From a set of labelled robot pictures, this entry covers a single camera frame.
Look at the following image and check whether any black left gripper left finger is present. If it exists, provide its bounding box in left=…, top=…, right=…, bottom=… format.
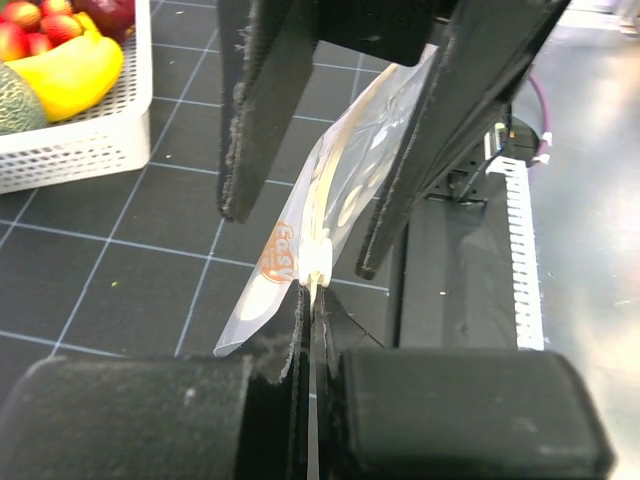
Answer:
left=1, top=285, right=311, bottom=479

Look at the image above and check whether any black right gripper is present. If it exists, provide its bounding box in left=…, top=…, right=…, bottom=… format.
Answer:
left=217, top=0, right=568, bottom=280

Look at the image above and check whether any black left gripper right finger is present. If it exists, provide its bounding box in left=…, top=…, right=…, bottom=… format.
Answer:
left=314, top=288, right=616, bottom=479

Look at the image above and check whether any clear dotted zip bag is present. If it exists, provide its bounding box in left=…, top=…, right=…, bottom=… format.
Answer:
left=213, top=45, right=437, bottom=357

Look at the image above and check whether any dark red fruit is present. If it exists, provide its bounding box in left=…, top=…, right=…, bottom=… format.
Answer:
left=72, top=0, right=136, bottom=43

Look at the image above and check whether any white plastic basket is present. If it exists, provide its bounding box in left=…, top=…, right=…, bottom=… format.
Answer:
left=1, top=1, right=153, bottom=194

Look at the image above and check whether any yellow banana bunch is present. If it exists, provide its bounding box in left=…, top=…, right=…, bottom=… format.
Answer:
left=7, top=13, right=125, bottom=123

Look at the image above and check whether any green netted melon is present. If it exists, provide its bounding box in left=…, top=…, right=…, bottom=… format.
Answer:
left=0, top=63, right=49, bottom=136

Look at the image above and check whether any red lychee cluster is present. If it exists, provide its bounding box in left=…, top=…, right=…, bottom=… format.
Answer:
left=1, top=1, right=85, bottom=62

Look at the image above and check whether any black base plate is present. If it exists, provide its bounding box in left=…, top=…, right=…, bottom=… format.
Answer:
left=389, top=112, right=539, bottom=349

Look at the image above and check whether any white slotted cable duct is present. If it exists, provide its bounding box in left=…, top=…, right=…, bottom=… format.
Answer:
left=488, top=156, right=545, bottom=351

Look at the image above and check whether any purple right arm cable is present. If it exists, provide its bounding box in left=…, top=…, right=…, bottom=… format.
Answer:
left=527, top=74, right=555, bottom=164

